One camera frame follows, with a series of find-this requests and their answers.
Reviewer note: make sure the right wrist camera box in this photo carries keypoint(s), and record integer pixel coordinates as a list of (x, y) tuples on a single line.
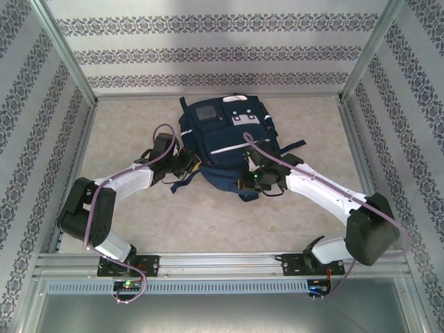
[(256, 157)]

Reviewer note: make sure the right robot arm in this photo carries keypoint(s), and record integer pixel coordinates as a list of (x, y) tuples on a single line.
[(319, 197)]

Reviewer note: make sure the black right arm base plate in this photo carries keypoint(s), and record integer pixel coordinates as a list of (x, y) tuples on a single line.
[(291, 265)]

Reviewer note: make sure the aluminium frame post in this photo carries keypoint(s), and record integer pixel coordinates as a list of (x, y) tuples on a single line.
[(371, 52), (65, 52)]

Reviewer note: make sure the grey metal panel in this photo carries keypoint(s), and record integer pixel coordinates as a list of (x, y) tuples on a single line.
[(222, 315)]

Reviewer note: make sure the navy blue backpack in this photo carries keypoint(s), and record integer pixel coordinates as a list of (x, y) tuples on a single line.
[(225, 138)]

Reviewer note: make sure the aluminium side rail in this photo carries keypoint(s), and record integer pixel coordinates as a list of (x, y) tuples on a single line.
[(84, 138), (354, 138)]

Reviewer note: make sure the aluminium mounting rail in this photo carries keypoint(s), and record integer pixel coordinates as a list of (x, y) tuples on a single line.
[(222, 263)]

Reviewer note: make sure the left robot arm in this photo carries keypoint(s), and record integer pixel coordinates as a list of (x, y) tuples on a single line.
[(128, 180)]

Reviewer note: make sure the left controller board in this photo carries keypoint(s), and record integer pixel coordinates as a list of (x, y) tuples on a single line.
[(126, 285)]

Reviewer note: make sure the right controller board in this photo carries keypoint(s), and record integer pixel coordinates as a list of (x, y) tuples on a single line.
[(319, 289)]

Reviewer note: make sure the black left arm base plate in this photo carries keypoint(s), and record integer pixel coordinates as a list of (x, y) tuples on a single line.
[(149, 265)]

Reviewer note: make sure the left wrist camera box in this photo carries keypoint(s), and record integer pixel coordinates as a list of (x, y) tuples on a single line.
[(163, 144)]

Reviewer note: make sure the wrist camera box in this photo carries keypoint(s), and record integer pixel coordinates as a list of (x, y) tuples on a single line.
[(256, 157), (163, 144)]

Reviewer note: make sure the controller board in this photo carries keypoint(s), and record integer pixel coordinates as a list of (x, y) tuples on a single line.
[(126, 285), (319, 289)]

